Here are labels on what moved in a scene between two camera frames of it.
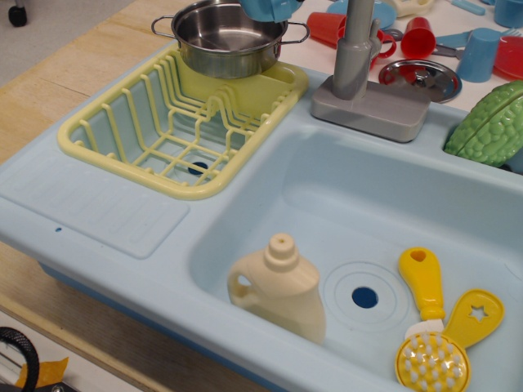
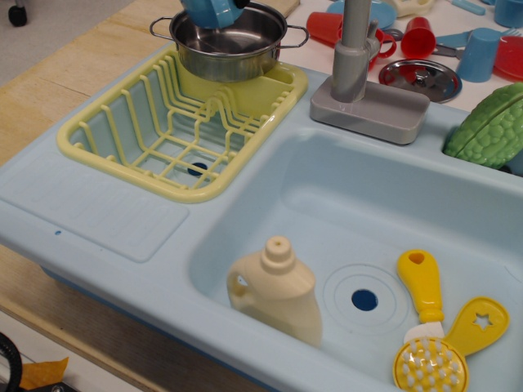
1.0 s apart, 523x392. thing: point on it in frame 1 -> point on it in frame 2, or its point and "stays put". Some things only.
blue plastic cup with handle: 270,11 -> 212,13
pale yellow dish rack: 179,132 stays put
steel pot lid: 444,84 stays put
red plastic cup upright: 418,40 stays put
